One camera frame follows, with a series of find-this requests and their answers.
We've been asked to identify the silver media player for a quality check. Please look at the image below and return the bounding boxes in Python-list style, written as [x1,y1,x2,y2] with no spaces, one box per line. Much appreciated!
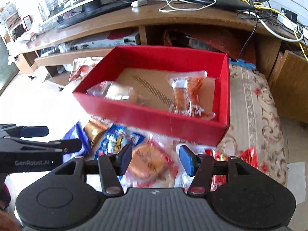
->
[59,29,141,53]

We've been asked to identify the black cable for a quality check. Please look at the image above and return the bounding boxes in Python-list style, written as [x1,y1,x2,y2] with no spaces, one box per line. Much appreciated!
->
[234,7,275,62]

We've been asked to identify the dark blue snack bag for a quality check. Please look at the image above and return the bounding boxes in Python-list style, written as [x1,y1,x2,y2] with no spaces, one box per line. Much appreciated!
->
[62,121,91,163]

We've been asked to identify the white power strip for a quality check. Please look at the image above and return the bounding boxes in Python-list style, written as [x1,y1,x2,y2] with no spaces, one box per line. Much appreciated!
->
[277,14,308,39]

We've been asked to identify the wooden TV stand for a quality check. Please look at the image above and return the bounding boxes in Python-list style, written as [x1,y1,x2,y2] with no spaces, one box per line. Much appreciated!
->
[14,0,301,83]

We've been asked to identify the bread bun clear packet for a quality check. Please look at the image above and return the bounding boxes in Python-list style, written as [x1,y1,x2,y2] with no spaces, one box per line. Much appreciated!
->
[86,81,147,105]

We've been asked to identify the brown wooden cabinet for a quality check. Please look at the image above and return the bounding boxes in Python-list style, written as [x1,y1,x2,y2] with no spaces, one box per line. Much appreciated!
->
[268,50,308,123]

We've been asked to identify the red cardboard box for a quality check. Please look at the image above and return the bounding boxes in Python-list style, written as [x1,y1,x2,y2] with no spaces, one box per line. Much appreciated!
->
[73,46,230,146]

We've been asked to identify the red Trolli gummy bag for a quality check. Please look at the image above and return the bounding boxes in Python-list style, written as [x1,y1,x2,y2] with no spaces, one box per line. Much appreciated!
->
[204,146,259,192]

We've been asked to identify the white power adapter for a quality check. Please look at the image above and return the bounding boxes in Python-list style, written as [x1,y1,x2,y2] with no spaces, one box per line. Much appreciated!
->
[131,0,147,8]

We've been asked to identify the white printed snack packet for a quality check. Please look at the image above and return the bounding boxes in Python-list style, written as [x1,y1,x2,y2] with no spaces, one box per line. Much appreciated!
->
[174,143,216,192]

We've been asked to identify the floral table cloth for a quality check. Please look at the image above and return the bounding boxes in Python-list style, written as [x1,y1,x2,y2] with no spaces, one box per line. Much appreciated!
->
[69,57,288,186]

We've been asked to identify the gold brown snack packet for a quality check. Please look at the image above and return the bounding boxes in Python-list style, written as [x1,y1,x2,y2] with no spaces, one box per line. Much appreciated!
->
[84,118,108,148]

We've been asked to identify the orange clear snack packet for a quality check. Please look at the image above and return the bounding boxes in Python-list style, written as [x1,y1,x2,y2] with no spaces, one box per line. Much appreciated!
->
[167,70,216,120]

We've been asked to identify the round orange pastry packet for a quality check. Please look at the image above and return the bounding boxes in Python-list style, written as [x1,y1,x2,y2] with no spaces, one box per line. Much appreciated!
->
[120,140,178,189]

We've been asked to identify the flat screen television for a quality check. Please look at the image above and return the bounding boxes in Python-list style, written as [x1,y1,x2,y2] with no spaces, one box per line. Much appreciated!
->
[31,0,169,31]

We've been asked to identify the blue colourful snack bag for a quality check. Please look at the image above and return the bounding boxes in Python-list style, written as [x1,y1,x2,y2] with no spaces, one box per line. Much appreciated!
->
[95,124,146,160]

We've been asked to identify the yellow cable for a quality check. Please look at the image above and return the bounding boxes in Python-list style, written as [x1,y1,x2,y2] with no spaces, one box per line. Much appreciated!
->
[208,0,308,62]

